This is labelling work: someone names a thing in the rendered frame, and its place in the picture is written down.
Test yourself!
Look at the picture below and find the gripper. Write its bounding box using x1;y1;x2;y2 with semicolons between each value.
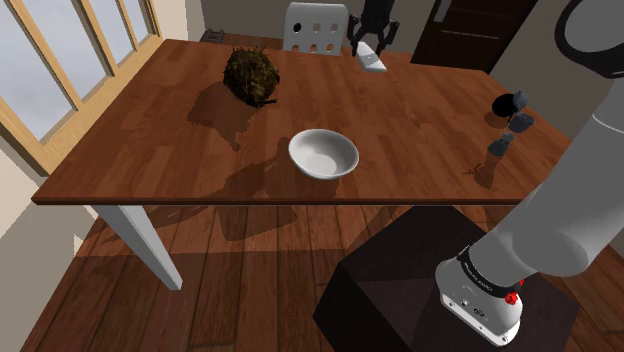
346;0;401;56

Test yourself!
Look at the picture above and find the white remote control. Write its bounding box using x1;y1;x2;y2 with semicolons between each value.
356;41;388;74

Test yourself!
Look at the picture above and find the white chair with round holes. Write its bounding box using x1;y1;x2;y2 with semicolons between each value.
282;1;350;58

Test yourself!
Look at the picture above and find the wooden table with white legs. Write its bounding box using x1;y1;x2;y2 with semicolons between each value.
30;38;574;292

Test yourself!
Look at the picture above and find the dark wooden door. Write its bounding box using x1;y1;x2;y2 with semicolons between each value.
410;0;540;75

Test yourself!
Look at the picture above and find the white bowl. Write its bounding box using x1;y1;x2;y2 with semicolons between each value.
287;128;360;181

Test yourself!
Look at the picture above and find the brown green spiky ball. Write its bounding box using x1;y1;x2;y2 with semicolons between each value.
222;45;282;109

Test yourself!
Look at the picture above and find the black and grey jointed figure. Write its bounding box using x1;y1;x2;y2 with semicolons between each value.
488;89;536;158

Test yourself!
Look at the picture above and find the dark robot stand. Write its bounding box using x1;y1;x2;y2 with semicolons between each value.
311;205;582;352

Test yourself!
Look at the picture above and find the wooden framed window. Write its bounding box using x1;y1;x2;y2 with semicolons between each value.
0;0;165;175

